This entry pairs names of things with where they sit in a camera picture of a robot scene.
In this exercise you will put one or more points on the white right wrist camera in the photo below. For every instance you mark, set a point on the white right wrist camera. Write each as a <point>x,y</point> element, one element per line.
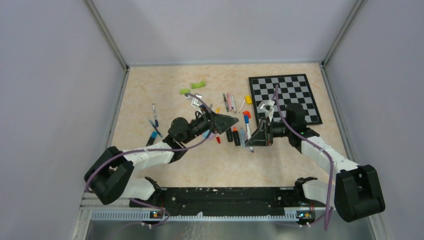
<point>267,106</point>

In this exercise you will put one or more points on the blue thin pen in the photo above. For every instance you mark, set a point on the blue thin pen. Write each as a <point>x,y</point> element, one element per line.
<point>155,127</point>

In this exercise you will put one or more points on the pink translucent pen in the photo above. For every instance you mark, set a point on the pink translucent pen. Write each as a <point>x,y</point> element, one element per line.
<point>229,102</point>

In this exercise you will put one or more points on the yellow block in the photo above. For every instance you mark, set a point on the yellow block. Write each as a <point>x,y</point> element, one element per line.
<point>248,100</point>

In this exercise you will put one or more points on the light blue highlighter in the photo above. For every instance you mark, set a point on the light blue highlighter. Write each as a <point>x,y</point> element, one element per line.
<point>242,137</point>

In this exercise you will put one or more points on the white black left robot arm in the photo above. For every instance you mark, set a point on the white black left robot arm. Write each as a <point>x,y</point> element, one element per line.
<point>110,177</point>

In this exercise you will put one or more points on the green block left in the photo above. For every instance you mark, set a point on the green block left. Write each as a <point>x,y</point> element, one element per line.
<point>184,91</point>

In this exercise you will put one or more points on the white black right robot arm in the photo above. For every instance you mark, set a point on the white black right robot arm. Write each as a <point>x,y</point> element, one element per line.
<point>353,190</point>

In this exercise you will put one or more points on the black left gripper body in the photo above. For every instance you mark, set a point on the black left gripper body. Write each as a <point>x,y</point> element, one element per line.
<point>206,122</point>

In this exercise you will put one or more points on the black blue marker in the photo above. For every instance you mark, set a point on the black blue marker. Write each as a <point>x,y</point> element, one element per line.
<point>151,139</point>

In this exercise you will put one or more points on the light blue highlighter cap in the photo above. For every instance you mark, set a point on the light blue highlighter cap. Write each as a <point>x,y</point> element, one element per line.
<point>205,134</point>

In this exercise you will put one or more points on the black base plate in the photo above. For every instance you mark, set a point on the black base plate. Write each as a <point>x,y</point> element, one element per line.
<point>228,201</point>

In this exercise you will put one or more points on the green thin pen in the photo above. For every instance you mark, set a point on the green thin pen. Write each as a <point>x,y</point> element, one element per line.
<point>225,102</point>

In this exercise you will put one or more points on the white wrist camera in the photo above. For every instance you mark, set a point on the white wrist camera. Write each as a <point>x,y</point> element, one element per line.
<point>196,102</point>
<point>267,106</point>

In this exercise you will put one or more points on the orange black highlighter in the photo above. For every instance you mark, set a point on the orange black highlighter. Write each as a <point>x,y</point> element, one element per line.
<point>236,137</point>

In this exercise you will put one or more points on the black grey chessboard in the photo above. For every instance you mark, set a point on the black grey chessboard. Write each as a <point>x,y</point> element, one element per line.
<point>293,88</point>

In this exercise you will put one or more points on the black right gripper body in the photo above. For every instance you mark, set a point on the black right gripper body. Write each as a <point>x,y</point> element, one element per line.
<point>280,129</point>

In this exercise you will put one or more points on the green block right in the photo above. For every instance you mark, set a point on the green block right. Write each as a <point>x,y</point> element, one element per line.
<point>197,85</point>

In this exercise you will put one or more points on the green block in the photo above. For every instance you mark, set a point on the green block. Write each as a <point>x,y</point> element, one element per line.
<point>197,85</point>
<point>184,91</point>

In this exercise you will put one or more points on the grey cap white marker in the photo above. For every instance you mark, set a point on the grey cap white marker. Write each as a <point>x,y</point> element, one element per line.
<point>236,107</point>

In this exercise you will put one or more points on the orange red block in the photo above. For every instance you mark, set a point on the orange red block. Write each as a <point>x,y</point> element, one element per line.
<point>247,113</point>

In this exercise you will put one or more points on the pink black highlighter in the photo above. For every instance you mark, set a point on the pink black highlighter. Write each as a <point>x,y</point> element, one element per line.
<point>229,135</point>

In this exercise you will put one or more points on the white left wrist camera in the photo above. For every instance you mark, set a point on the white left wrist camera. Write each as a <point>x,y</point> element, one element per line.
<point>196,102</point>

